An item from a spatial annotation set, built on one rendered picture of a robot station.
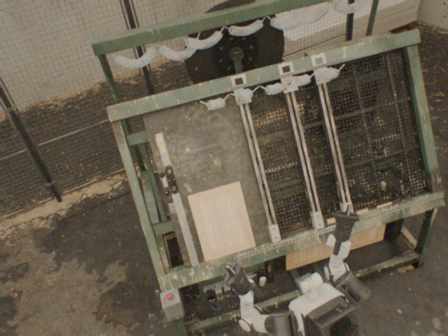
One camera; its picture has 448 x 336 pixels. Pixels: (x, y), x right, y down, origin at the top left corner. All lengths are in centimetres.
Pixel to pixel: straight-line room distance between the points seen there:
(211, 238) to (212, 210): 20
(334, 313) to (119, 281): 255
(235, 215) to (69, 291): 204
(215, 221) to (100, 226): 211
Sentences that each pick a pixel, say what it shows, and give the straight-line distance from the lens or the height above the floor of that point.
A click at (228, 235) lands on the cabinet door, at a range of 301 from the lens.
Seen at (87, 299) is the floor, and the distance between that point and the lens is 429.
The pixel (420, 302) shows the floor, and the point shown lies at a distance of 399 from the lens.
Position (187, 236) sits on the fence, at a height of 109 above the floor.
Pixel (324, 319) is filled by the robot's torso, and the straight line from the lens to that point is 217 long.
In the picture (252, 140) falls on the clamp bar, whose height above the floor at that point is 153.
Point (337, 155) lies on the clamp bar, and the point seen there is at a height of 131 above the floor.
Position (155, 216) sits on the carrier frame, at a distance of 357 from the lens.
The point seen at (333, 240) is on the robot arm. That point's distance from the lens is 241.
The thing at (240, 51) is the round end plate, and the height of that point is 188.
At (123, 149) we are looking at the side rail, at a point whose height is 168.
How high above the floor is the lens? 330
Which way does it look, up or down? 41 degrees down
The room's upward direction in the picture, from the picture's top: 10 degrees counter-clockwise
